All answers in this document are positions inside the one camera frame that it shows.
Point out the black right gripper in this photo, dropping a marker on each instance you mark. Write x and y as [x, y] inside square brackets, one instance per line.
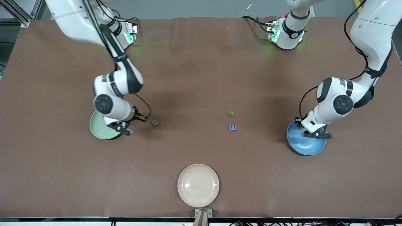
[135, 117]

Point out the blue lowercase letter m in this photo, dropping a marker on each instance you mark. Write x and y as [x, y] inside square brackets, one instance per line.
[232, 128]

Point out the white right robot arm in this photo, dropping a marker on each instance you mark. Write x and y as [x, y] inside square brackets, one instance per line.
[75, 25]

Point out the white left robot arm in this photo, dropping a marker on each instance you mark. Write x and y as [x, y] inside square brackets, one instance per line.
[373, 34]

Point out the blue plate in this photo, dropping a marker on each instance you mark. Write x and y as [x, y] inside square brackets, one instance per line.
[301, 146]

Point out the light green plate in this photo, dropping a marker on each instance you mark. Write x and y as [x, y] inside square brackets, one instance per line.
[99, 130]

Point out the brown table mat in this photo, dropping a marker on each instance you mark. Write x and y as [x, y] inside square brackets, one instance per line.
[201, 78]

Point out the beige plate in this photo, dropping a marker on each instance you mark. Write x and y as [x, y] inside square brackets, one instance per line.
[198, 185]

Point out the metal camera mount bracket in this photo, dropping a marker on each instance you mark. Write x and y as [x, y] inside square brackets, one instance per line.
[202, 216]

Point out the aluminium frame profile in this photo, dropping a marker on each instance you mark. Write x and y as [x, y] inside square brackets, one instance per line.
[19, 15]

